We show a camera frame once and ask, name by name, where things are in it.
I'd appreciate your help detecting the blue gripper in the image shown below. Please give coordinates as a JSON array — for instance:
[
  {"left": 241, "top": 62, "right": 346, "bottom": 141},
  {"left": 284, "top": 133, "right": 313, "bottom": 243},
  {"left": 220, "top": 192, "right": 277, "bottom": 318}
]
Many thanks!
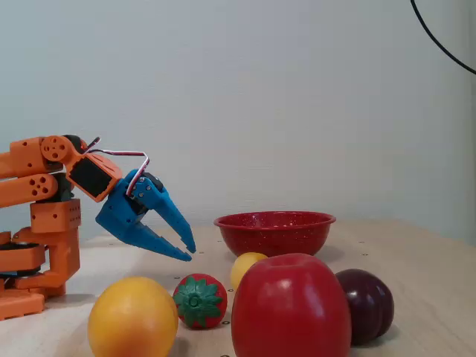
[{"left": 95, "top": 170, "right": 197, "bottom": 263}]

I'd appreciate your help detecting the yellow orange toy peach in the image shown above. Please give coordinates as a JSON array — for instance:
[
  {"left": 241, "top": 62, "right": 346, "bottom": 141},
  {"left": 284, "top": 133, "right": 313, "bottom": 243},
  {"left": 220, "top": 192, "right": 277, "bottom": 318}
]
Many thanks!
[{"left": 87, "top": 276, "right": 180, "bottom": 357}]

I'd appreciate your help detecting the orange robot base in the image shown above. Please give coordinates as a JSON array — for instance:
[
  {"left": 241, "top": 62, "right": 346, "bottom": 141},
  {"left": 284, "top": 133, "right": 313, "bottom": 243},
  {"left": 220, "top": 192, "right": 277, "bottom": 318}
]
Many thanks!
[{"left": 0, "top": 199, "right": 82, "bottom": 321}]

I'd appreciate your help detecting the red speckled bowl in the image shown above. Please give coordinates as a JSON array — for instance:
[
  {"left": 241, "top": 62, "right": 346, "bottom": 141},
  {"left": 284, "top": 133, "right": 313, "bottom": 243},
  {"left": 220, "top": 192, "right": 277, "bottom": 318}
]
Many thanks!
[{"left": 213, "top": 210, "right": 337, "bottom": 258}]

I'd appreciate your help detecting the red toy strawberry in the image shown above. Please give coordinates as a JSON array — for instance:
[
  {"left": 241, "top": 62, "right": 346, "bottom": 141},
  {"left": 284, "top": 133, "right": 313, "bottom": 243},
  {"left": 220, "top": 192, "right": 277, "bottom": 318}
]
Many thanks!
[{"left": 172, "top": 273, "right": 228, "bottom": 329}]

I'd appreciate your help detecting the yellow toy banana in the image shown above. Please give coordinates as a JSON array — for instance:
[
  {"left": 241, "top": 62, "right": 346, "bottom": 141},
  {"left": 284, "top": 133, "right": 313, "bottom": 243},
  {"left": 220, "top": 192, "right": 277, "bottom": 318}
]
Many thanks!
[{"left": 230, "top": 251, "right": 269, "bottom": 291}]

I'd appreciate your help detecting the red toy apple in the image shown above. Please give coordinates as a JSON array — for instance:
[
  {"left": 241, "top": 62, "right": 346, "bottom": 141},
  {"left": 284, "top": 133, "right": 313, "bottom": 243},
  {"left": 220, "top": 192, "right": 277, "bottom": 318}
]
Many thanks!
[{"left": 231, "top": 253, "right": 353, "bottom": 357}]

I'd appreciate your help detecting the dark purple toy plum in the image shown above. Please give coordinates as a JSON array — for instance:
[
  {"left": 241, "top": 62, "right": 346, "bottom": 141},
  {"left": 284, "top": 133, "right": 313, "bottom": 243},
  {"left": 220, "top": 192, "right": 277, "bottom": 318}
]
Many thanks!
[{"left": 334, "top": 268, "right": 395, "bottom": 347}]

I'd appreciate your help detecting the red white servo wire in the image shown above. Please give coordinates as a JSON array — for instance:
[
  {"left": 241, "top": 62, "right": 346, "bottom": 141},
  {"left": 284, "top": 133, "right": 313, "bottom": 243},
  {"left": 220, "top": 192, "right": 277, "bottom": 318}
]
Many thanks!
[{"left": 82, "top": 136, "right": 151, "bottom": 196}]

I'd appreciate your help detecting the black cable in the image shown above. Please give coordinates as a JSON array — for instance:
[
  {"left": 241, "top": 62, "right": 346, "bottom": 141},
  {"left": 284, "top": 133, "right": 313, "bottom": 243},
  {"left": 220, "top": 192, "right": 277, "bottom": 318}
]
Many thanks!
[{"left": 410, "top": 0, "right": 476, "bottom": 75}]

